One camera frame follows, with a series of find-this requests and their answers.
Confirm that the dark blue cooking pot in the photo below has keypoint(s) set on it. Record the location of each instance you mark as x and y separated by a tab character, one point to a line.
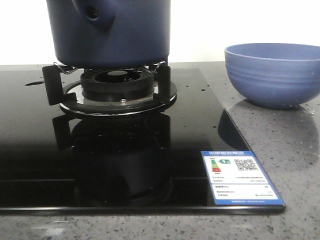
101	34

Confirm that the blue energy label sticker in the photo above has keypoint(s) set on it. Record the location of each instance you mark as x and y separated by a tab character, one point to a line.
237	178

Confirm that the black gas burner head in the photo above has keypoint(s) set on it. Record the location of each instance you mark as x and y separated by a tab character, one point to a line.
115	85

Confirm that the black pan support grate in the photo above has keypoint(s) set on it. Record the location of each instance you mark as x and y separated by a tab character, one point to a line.
70	98

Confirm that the light blue ribbed bowl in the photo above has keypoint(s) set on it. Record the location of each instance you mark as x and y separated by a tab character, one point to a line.
274	75

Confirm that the black glass gas hob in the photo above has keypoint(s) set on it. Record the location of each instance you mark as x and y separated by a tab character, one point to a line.
54	163

